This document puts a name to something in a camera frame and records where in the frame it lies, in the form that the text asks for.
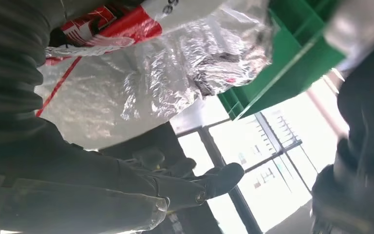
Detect green plastic crate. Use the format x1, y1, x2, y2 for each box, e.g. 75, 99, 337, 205
217, 0, 346, 121

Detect dark window frame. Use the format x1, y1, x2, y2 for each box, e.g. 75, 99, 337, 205
174, 111, 314, 234

